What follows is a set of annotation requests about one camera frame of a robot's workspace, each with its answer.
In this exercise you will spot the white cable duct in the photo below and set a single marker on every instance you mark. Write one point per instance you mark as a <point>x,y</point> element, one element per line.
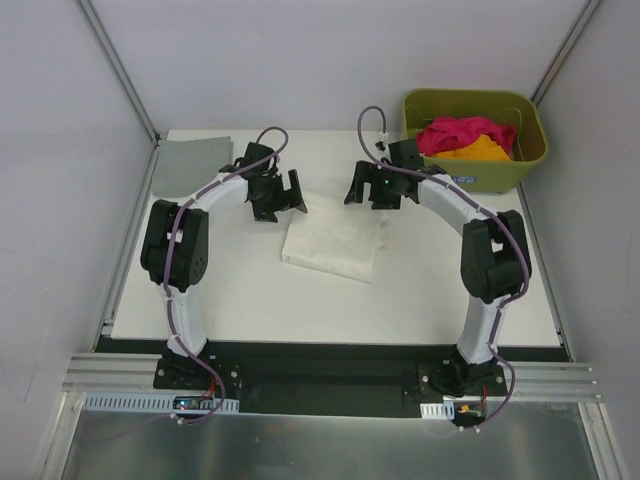
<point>157,404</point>
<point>450,410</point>

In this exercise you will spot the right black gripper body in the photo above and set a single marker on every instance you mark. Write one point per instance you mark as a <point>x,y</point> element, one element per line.
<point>370,185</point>

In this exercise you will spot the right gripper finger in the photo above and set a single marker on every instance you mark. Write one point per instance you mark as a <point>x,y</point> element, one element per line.
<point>386,204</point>
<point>362,175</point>

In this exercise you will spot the folded grey t shirt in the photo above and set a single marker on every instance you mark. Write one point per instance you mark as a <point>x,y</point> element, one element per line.
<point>184,167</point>

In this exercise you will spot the olive green plastic bin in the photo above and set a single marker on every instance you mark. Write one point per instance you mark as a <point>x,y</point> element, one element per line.
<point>421,106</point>

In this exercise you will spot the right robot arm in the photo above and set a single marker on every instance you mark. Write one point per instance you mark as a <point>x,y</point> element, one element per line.
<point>495,265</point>

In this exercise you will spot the aluminium frame rail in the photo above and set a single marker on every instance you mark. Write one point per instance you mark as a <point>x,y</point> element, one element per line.
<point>128,372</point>

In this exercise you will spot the left white cable duct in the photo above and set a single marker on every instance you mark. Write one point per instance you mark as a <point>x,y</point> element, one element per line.
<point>157,404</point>

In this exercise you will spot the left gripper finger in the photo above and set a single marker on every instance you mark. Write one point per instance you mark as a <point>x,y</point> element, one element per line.
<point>264,215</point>
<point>293,196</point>

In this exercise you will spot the cream white t shirt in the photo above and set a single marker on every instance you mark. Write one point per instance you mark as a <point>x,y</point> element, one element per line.
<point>335,238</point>

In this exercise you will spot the right white cable duct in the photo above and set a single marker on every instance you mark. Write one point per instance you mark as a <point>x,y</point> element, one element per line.
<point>450,410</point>

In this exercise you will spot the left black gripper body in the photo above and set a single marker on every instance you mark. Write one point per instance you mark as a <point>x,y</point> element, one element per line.
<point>284,195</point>

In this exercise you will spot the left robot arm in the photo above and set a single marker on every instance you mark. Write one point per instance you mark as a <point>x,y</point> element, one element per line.
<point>175,249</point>

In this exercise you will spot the orange t shirt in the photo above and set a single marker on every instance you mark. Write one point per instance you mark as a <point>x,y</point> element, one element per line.
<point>483,149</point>

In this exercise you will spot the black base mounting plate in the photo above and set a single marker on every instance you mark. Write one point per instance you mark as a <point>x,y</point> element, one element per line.
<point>382,381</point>

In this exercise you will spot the magenta pink t shirt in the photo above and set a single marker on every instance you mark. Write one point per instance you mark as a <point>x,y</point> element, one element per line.
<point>446,133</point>

